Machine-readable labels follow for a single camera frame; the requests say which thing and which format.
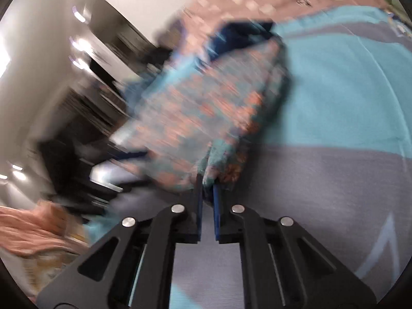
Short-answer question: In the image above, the navy star print blanket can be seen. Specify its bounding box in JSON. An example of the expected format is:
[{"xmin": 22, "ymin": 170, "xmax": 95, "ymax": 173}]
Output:
[{"xmin": 209, "ymin": 21, "xmax": 274, "ymax": 62}]

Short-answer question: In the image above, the teal and grey bedspread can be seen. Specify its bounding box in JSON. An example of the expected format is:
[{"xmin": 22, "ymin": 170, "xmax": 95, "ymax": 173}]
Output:
[{"xmin": 84, "ymin": 5, "xmax": 412, "ymax": 309}]

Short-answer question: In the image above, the floral teal shirt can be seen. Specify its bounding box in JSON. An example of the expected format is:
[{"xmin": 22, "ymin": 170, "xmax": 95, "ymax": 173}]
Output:
[{"xmin": 109, "ymin": 35, "xmax": 292, "ymax": 194}]

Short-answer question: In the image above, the pink cloth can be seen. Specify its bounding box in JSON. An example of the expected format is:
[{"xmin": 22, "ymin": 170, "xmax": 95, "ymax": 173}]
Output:
[{"xmin": 0, "ymin": 200, "xmax": 91, "ymax": 259}]

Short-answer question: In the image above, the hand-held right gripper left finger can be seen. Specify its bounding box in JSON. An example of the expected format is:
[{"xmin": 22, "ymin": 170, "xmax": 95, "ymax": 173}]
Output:
[{"xmin": 37, "ymin": 174, "xmax": 204, "ymax": 309}]

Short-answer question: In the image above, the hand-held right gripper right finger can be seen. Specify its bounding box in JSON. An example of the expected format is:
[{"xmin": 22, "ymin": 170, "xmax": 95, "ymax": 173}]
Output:
[{"xmin": 212, "ymin": 183, "xmax": 378, "ymax": 309}]

